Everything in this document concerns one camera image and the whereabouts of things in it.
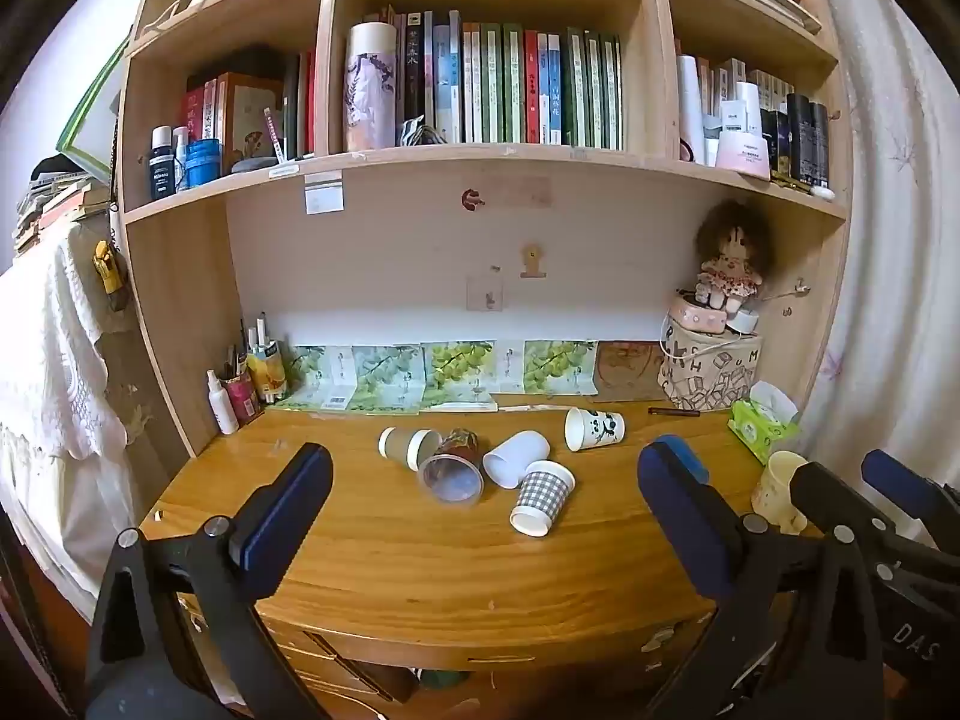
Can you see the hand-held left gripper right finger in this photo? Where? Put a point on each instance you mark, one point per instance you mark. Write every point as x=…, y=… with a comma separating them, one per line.
x=679, y=517

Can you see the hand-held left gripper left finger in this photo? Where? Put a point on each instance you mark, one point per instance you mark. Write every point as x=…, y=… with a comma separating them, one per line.
x=289, y=514

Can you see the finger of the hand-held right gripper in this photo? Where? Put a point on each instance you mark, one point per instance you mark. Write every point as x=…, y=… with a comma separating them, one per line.
x=825, y=491
x=900, y=484

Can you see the panda print paper cup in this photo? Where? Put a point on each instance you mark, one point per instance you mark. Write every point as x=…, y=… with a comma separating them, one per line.
x=596, y=429

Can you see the frosted cup with brown band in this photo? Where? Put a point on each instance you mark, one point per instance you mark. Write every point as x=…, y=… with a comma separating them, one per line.
x=405, y=446

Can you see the checkered paper cup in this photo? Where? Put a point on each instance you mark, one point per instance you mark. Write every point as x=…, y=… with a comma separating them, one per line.
x=544, y=499

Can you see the clear plastic cup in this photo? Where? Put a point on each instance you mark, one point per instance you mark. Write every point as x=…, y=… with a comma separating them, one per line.
x=450, y=476

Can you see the plain white paper cup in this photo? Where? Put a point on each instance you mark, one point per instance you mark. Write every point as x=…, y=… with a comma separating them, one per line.
x=517, y=456

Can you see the cream mug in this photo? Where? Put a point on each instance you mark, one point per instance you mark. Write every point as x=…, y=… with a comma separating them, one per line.
x=776, y=491

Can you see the green tissue pack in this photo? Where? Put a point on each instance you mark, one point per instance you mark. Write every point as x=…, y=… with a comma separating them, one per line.
x=761, y=427

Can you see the dark pen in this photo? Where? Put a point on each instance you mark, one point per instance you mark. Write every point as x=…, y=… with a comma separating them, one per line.
x=673, y=412

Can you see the small white spray bottle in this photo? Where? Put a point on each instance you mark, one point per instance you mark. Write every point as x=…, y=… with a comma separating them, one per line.
x=222, y=409

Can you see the red can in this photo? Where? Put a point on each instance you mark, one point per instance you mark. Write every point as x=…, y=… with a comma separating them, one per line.
x=243, y=396

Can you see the green grape print card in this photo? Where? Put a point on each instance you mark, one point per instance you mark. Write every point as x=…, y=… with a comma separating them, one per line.
x=559, y=366
x=315, y=375
x=457, y=371
x=386, y=379

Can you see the yellow pen holder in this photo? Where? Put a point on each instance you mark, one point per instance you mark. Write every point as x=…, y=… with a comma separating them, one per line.
x=268, y=373

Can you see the letter print bag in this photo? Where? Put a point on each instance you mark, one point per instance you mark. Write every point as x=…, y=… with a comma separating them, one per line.
x=709, y=375

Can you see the brown card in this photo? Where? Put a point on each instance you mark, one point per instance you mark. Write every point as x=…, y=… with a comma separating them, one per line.
x=626, y=373

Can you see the wooden desk drawer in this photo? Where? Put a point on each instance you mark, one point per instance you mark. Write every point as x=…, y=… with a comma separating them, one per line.
x=352, y=664

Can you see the white pens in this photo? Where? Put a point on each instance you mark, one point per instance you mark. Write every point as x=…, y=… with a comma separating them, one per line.
x=261, y=331

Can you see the small white cap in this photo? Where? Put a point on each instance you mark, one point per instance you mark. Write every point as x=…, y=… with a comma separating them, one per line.
x=742, y=322

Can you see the pink round box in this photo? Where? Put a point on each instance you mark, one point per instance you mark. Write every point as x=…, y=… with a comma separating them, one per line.
x=697, y=313

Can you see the wooden bookshelf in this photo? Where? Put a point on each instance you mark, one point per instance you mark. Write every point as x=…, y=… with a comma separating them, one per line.
x=187, y=300

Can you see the brown-haired doll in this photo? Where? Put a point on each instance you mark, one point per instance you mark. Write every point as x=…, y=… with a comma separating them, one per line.
x=731, y=251

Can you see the white floral curtain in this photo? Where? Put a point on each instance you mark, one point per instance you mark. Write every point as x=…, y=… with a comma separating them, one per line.
x=900, y=202

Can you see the white lace cloth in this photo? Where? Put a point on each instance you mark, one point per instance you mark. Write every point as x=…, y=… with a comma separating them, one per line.
x=52, y=360

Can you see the yellow animal sticker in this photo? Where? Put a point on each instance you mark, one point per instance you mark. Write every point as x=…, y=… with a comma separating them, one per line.
x=532, y=260

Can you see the yellow toy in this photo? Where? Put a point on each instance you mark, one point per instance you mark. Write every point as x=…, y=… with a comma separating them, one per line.
x=107, y=266

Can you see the white label sticker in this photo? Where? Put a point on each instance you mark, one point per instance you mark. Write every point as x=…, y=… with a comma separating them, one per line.
x=324, y=193

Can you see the black cosmetic bottle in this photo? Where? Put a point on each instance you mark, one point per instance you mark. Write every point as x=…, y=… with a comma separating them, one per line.
x=819, y=146
x=772, y=139
x=797, y=139

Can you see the grey stone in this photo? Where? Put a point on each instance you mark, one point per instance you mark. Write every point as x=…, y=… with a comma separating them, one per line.
x=251, y=164

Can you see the blue jar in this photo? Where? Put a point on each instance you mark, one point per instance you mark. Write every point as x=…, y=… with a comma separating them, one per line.
x=204, y=163

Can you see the red sticker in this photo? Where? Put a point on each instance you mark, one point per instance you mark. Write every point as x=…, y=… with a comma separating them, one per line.
x=472, y=200

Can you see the white slim bottle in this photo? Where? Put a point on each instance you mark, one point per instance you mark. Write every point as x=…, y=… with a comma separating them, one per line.
x=181, y=157

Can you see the pile of worn books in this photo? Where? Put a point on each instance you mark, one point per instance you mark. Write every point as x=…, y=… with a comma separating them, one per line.
x=56, y=199

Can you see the white cosmetic bottle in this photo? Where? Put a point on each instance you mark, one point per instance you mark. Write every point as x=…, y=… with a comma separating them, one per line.
x=747, y=105

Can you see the brown picture box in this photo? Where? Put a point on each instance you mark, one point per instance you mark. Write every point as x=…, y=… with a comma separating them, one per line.
x=244, y=112

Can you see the white cosmetic tube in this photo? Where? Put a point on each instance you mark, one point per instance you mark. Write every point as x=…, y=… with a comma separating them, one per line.
x=690, y=109

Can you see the row of red dark books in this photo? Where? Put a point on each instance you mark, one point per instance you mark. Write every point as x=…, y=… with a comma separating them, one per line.
x=296, y=101

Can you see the white floral cylinder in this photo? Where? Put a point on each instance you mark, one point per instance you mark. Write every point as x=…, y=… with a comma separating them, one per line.
x=370, y=86

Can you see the green framed board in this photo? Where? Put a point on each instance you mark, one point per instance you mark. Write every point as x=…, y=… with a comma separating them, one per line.
x=79, y=127

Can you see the row of green white books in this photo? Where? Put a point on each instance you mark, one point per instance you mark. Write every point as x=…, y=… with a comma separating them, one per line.
x=517, y=82

